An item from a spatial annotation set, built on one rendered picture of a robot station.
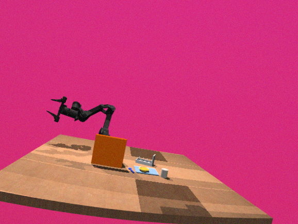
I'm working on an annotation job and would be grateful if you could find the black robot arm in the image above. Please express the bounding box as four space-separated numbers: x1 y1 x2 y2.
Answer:
69 101 115 137

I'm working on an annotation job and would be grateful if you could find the grey cylinder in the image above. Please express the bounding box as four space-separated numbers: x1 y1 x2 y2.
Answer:
160 168 168 178

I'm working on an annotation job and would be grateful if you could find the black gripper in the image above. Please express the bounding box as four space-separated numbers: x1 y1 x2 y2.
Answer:
47 97 71 122

